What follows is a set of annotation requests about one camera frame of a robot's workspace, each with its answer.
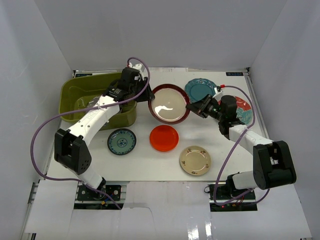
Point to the dark red rimmed cream plate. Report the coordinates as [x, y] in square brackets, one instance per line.
[169, 104]

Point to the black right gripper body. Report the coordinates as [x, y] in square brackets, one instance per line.
[212, 110]

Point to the white paper sheets at back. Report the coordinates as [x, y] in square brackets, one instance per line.
[168, 69]

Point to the grey deer plate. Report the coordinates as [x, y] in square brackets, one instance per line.
[93, 102]

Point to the orange glossy plate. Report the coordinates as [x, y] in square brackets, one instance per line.
[164, 138]

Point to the teal scalloped plate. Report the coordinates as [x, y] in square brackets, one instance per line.
[198, 88]

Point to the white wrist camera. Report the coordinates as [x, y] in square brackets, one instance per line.
[217, 91]
[139, 66]

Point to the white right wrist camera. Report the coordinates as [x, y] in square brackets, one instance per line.
[217, 91]

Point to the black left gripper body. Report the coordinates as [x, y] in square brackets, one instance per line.
[144, 90]

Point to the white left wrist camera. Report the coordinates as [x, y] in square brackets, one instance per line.
[139, 66]

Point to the green blue patterned small plate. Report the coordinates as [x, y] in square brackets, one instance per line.
[121, 141]

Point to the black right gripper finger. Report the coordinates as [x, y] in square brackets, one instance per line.
[196, 108]
[207, 99]

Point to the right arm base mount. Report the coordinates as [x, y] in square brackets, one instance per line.
[245, 203]

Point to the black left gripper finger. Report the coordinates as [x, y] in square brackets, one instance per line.
[148, 94]
[140, 88]

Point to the red and teal floral plate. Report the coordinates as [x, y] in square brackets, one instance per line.
[243, 110]

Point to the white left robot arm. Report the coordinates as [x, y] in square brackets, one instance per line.
[71, 146]

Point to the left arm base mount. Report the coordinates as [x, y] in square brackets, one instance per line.
[87, 199]

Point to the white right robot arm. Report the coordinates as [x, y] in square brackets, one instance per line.
[272, 164]

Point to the cream floral plate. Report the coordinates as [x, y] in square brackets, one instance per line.
[195, 160]

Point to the olive green plastic bin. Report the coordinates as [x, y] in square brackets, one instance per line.
[77, 92]

